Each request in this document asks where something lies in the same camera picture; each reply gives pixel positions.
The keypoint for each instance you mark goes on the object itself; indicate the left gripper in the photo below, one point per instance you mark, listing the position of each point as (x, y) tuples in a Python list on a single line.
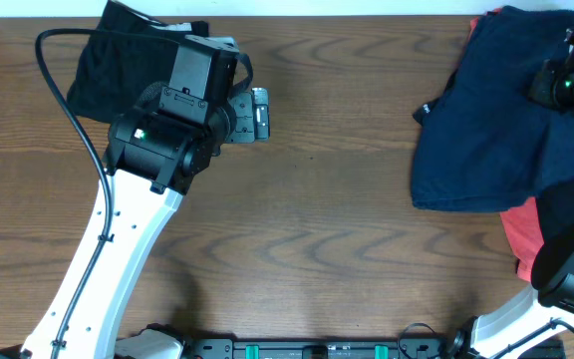
[(247, 136)]

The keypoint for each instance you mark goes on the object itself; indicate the navy blue shorts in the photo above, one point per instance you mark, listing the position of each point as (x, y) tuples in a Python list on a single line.
[(514, 49)]

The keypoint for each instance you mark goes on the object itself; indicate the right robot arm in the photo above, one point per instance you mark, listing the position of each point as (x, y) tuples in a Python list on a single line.
[(526, 325)]

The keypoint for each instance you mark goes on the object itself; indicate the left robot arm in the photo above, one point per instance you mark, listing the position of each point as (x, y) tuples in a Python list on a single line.
[(155, 150)]

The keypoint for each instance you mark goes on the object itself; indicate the folded black shorts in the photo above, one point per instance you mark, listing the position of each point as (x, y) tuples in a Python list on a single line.
[(114, 71)]

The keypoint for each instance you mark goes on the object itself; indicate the red garment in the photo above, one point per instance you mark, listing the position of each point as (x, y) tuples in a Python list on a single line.
[(523, 239)]

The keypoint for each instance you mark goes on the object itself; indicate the black garment with logo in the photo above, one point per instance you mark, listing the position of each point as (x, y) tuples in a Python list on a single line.
[(561, 204)]

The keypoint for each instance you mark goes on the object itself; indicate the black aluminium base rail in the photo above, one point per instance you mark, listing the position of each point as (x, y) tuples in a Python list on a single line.
[(414, 347)]

